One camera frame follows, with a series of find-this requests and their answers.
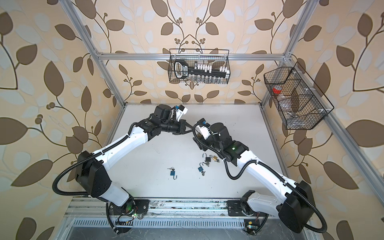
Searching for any blue padlock with keys left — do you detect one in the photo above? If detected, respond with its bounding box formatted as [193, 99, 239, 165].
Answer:
[168, 167, 178, 180]

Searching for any black wire basket right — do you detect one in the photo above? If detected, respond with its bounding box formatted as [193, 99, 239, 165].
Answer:
[264, 63, 334, 130]

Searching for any black padlock with keys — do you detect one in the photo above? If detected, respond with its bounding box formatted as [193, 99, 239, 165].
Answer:
[203, 153, 211, 167]

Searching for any black wire basket rear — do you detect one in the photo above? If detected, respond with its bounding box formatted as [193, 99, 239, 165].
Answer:
[168, 48, 231, 85]

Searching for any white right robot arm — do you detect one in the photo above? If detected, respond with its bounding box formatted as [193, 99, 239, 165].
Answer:
[193, 120, 320, 233]

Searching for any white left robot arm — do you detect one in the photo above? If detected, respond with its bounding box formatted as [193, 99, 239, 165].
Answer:
[75, 104, 192, 207]

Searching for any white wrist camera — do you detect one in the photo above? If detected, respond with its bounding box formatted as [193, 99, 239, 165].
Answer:
[196, 118, 211, 140]
[175, 105, 188, 122]

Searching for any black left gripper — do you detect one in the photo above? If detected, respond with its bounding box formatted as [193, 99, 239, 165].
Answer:
[159, 118, 196, 133]

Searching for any black wire basket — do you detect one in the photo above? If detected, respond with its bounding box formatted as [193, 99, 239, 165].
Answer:
[168, 48, 231, 85]
[264, 63, 334, 130]

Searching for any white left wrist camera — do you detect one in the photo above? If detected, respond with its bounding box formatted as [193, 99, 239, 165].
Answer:
[175, 105, 188, 122]

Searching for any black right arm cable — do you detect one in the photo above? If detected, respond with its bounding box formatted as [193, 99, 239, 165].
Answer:
[191, 122, 328, 234]

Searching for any aluminium frame profile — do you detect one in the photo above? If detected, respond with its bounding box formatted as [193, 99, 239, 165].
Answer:
[60, 1, 384, 203]

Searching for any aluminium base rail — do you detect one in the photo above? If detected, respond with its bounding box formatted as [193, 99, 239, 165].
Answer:
[64, 197, 314, 230]

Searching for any blue padlock with keys right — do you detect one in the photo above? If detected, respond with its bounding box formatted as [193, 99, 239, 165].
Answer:
[198, 163, 206, 176]

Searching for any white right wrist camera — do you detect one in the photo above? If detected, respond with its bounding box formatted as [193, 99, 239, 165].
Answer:
[196, 118, 211, 140]

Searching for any blue padlock with keys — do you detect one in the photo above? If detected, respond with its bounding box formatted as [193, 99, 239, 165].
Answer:
[168, 167, 178, 180]
[198, 163, 206, 176]

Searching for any red capped clear bottle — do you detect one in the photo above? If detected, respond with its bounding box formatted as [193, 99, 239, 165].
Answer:
[272, 85, 298, 107]

